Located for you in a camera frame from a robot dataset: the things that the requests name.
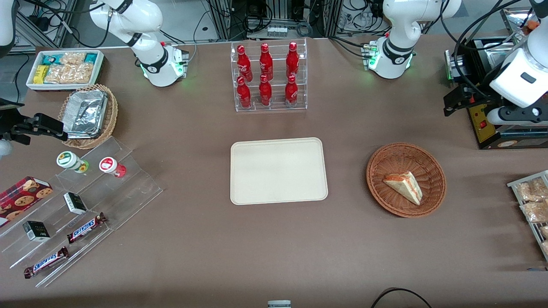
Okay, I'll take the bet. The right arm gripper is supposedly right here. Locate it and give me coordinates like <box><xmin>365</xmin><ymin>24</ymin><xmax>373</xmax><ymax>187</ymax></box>
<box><xmin>0</xmin><ymin>98</ymin><xmax>69</xmax><ymax>145</ymax></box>

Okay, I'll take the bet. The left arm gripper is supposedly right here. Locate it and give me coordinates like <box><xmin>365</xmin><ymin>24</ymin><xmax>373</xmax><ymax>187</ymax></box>
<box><xmin>444</xmin><ymin>85</ymin><xmax>521</xmax><ymax>117</ymax></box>

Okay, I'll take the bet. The triangular sandwich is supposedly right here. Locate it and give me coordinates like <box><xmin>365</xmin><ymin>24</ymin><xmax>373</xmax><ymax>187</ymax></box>
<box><xmin>382</xmin><ymin>171</ymin><xmax>423</xmax><ymax>206</ymax></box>

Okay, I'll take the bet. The light tan wicker basket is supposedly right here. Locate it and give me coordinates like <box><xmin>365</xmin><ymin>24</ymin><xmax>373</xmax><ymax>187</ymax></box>
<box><xmin>58</xmin><ymin>83</ymin><xmax>119</xmax><ymax>150</ymax></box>

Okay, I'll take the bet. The brown round wicker basket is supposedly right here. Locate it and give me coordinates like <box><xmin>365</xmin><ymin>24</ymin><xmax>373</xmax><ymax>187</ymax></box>
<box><xmin>366</xmin><ymin>142</ymin><xmax>447</xmax><ymax>219</ymax></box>

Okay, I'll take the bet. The cream plastic tray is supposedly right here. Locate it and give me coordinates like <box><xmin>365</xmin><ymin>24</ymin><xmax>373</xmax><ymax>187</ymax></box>
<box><xmin>230</xmin><ymin>137</ymin><xmax>329</xmax><ymax>206</ymax></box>

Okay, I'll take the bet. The black and yellow sealing machine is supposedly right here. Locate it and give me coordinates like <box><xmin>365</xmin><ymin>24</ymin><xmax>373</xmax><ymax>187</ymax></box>
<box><xmin>444</xmin><ymin>36</ymin><xmax>548</xmax><ymax>150</ymax></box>

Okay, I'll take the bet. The green lidded yogurt cup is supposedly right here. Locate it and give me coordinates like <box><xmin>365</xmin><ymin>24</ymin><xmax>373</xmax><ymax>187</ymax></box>
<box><xmin>56</xmin><ymin>151</ymin><xmax>89</xmax><ymax>174</ymax></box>

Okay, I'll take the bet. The white rectangular snack bin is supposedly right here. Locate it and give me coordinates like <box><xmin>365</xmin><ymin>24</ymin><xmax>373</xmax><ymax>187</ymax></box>
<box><xmin>26</xmin><ymin>49</ymin><xmax>105</xmax><ymax>92</ymax></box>

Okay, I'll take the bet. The stack of foil trays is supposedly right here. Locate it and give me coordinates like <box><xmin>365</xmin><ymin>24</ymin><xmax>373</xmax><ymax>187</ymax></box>
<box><xmin>63</xmin><ymin>89</ymin><xmax>108</xmax><ymax>139</ymax></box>

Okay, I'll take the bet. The yellow snack pack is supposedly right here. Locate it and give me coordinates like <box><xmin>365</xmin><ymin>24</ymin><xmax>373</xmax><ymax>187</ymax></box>
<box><xmin>33</xmin><ymin>65</ymin><xmax>50</xmax><ymax>85</ymax></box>

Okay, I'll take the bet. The clear bag of crackers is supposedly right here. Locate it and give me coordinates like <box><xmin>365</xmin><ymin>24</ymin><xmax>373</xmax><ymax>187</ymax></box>
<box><xmin>44</xmin><ymin>63</ymin><xmax>94</xmax><ymax>85</ymax></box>
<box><xmin>60</xmin><ymin>52</ymin><xmax>86</xmax><ymax>67</ymax></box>

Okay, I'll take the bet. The red tartan cookie box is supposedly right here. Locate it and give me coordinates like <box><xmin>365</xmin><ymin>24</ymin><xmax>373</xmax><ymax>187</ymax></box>
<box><xmin>0</xmin><ymin>176</ymin><xmax>54</xmax><ymax>228</ymax></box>

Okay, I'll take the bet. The small black box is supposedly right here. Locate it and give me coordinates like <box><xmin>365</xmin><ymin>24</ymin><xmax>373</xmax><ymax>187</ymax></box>
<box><xmin>63</xmin><ymin>192</ymin><xmax>88</xmax><ymax>215</ymax></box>
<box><xmin>22</xmin><ymin>220</ymin><xmax>51</xmax><ymax>243</ymax></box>

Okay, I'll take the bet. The red lidded yogurt cup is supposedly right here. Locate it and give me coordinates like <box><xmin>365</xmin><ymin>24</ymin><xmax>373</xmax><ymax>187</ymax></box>
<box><xmin>99</xmin><ymin>157</ymin><xmax>127</xmax><ymax>178</ymax></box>

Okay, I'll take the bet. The silver foil bag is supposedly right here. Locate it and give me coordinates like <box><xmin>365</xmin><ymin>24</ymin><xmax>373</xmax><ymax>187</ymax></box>
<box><xmin>500</xmin><ymin>6</ymin><xmax>536</xmax><ymax>42</ymax></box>

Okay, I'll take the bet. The clear acrylic stepped stand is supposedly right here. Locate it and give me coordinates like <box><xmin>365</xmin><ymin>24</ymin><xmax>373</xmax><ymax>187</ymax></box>
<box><xmin>0</xmin><ymin>136</ymin><xmax>164</xmax><ymax>288</ymax></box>

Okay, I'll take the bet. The Snickers chocolate bar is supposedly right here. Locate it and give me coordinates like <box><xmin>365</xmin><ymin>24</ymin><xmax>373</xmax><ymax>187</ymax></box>
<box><xmin>66</xmin><ymin>212</ymin><xmax>107</xmax><ymax>244</ymax></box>
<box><xmin>24</xmin><ymin>246</ymin><xmax>70</xmax><ymax>279</ymax></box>

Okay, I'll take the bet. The red cola can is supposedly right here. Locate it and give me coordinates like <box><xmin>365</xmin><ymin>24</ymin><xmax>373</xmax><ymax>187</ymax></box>
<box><xmin>285</xmin><ymin>75</ymin><xmax>299</xmax><ymax>107</ymax></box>
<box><xmin>286</xmin><ymin>41</ymin><xmax>300</xmax><ymax>80</ymax></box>

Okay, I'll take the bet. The clear acrylic bottle rack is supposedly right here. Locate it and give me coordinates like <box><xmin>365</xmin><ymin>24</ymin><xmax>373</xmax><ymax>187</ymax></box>
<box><xmin>230</xmin><ymin>38</ymin><xmax>309</xmax><ymax>113</ymax></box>

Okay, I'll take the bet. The red cola bottle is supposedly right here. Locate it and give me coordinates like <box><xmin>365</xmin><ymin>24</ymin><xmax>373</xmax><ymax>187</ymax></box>
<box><xmin>259</xmin><ymin>74</ymin><xmax>273</xmax><ymax>107</ymax></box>
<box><xmin>237</xmin><ymin>76</ymin><xmax>252</xmax><ymax>110</ymax></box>
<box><xmin>259</xmin><ymin>43</ymin><xmax>274</xmax><ymax>81</ymax></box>
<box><xmin>237</xmin><ymin>44</ymin><xmax>253</xmax><ymax>82</ymax></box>

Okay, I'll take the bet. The grey wire rack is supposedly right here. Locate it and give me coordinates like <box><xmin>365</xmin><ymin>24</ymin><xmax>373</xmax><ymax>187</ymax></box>
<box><xmin>507</xmin><ymin>170</ymin><xmax>548</xmax><ymax>262</ymax></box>

